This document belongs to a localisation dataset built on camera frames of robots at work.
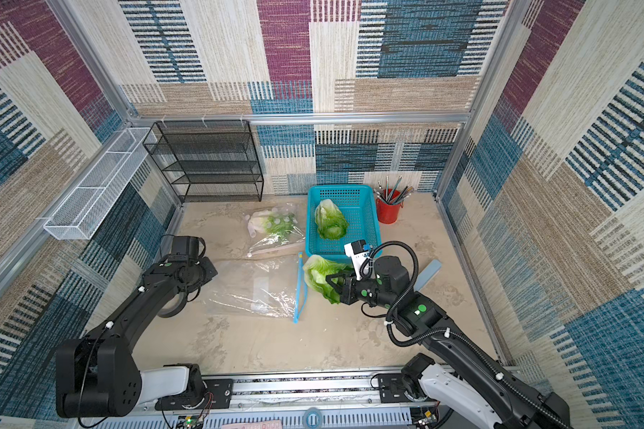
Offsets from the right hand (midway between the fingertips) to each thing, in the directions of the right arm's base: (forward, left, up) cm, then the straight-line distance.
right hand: (331, 283), depth 71 cm
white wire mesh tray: (+15, +65, +13) cm, 68 cm away
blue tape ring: (-27, +5, -21) cm, 35 cm away
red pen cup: (+38, -23, -16) cm, 48 cm away
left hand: (+11, +39, -12) cm, 42 cm away
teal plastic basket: (+46, -12, -18) cm, 51 cm away
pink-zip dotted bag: (+24, +23, -16) cm, 37 cm away
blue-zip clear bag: (+10, +24, -21) cm, 33 cm away
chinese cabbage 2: (+30, -1, -12) cm, 32 cm away
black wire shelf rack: (+55, +48, -2) cm, 74 cm away
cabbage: (+32, +19, -13) cm, 39 cm away
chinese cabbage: (+3, +4, 0) cm, 5 cm away
